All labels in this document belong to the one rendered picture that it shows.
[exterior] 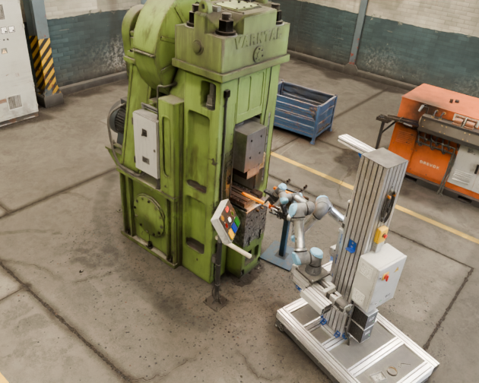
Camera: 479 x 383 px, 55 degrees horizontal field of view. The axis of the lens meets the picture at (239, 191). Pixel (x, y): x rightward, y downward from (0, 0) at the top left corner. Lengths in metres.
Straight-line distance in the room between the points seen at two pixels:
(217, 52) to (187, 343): 2.67
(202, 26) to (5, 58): 5.22
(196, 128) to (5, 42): 4.87
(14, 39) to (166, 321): 5.57
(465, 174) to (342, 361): 3.99
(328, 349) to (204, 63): 2.73
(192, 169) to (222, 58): 1.27
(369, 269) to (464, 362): 1.69
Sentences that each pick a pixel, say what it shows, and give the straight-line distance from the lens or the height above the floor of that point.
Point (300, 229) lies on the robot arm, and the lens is 4.05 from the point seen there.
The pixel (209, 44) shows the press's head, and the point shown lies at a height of 2.58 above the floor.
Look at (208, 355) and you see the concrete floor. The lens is 4.57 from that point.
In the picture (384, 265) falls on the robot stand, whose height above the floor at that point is 1.23.
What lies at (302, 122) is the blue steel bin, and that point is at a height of 0.32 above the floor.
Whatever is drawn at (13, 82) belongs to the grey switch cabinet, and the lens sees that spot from 8.83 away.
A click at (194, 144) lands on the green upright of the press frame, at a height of 1.56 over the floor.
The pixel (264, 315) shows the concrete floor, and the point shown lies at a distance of 4.93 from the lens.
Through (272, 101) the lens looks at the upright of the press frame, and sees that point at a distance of 4.73.
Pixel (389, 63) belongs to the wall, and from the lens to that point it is 11.92.
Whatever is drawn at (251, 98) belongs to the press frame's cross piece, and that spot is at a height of 2.03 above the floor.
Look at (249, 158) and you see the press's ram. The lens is 4.45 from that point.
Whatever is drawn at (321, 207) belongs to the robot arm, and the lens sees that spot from 4.28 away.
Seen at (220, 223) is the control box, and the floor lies 1.15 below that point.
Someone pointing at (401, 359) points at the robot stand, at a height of 0.21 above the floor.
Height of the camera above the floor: 3.60
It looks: 32 degrees down
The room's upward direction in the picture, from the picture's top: 5 degrees clockwise
